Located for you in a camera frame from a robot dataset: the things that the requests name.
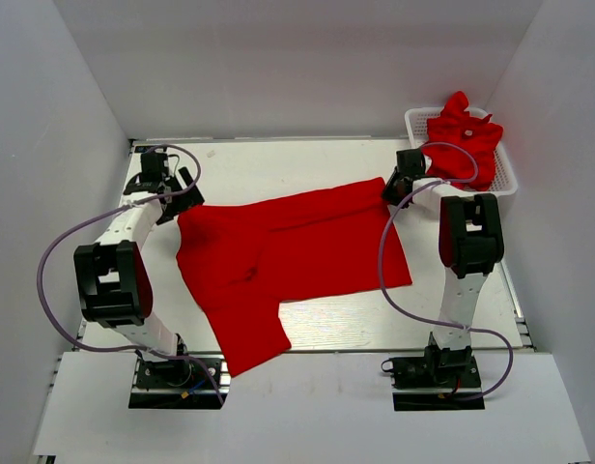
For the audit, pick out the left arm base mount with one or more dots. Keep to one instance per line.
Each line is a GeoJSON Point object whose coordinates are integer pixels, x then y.
{"type": "Point", "coordinates": [179, 386]}

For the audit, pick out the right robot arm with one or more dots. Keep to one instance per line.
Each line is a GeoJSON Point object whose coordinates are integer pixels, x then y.
{"type": "Point", "coordinates": [470, 245]}

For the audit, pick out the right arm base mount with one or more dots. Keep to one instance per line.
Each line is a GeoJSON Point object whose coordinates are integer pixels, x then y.
{"type": "Point", "coordinates": [416, 389]}

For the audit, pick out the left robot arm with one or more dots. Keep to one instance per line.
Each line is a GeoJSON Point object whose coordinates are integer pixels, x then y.
{"type": "Point", "coordinates": [113, 284]}

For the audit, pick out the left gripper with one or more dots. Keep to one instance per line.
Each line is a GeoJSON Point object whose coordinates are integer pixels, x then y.
{"type": "Point", "coordinates": [180, 199]}

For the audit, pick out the red t-shirt pile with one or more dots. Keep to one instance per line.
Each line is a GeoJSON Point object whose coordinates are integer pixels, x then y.
{"type": "Point", "coordinates": [462, 146]}

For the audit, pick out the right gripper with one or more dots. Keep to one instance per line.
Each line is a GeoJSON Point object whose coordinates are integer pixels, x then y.
{"type": "Point", "coordinates": [394, 188]}

